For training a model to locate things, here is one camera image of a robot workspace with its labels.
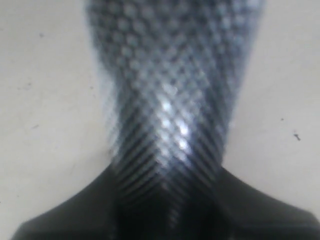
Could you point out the chrome threaded dumbbell bar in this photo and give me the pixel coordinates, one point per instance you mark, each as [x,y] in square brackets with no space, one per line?
[172,70]

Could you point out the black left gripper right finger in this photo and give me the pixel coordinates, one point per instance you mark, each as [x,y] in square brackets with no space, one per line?
[246,213]

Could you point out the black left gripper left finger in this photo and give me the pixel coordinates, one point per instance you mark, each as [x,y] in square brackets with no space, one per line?
[88,215]

